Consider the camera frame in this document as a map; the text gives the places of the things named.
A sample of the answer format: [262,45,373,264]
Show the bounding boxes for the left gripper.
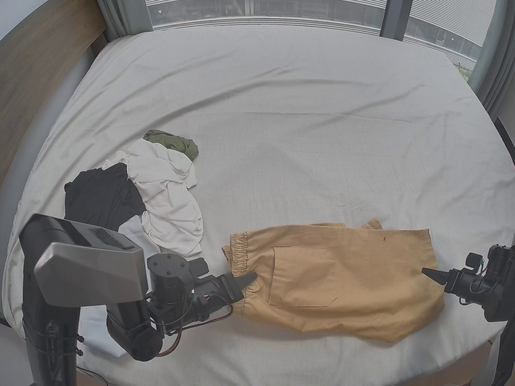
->
[193,272,259,313]

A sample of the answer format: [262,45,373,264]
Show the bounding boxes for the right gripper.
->
[444,269,482,299]

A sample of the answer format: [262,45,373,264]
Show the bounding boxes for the tan shorts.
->
[221,218,445,343]

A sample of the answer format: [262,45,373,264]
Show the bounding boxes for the bed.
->
[0,0,515,386]

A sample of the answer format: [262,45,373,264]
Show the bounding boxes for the white garment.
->
[101,138,204,257]

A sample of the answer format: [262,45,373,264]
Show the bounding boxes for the green garment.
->
[144,129,199,162]

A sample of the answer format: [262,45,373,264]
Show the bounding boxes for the pale grey garment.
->
[78,216,161,359]

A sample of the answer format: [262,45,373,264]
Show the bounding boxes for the black garment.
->
[64,162,146,233]

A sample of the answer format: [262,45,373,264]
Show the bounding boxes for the blue-green curtain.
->
[88,0,154,41]
[467,0,515,113]

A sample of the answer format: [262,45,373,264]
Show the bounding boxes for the window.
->
[137,0,499,67]

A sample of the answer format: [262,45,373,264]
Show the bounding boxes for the black cable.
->
[78,368,109,386]

